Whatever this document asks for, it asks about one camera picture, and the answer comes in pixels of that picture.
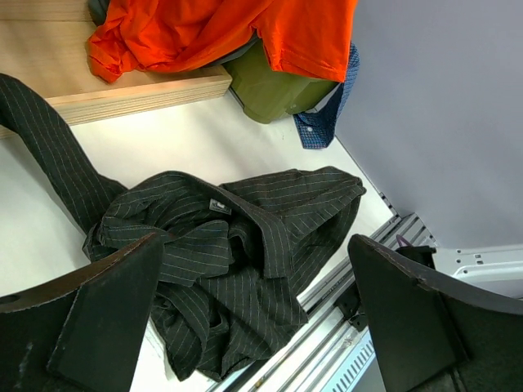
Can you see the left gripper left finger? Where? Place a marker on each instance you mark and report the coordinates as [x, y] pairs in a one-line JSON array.
[[82, 331]]

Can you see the blue checked shirt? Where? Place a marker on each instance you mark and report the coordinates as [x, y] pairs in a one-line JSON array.
[[317, 130]]

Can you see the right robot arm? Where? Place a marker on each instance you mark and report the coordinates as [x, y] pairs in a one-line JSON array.
[[494, 269]]

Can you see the dark grey striped shirt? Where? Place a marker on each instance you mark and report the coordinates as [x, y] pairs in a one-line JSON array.
[[235, 256]]

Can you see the orange t-shirt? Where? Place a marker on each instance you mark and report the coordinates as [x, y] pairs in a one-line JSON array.
[[308, 38]]

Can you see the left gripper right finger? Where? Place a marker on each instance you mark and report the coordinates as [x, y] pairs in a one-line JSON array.
[[432, 332]]

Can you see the grey t-shirt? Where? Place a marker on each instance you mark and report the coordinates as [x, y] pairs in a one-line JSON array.
[[98, 10]]

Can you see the wooden clothes rack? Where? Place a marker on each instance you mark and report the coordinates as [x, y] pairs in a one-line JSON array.
[[44, 45]]

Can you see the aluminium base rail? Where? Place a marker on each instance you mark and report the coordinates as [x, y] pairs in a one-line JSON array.
[[327, 329]]

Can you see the green laundry basket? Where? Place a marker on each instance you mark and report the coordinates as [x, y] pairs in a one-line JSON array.
[[267, 95]]

